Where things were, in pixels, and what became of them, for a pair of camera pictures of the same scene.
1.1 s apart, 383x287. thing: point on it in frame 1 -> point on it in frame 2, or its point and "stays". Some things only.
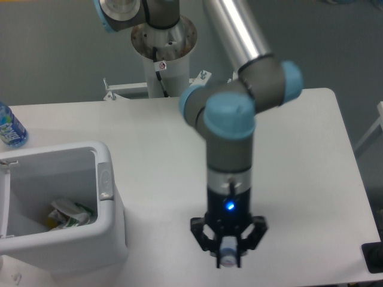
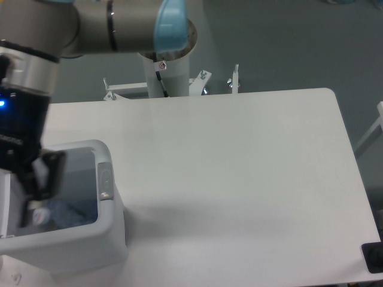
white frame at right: x=379 y=121 stays
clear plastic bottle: x=228 y=251 -> x=57 y=213
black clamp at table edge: x=373 y=254 stays
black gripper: x=230 y=214 -> x=23 y=118
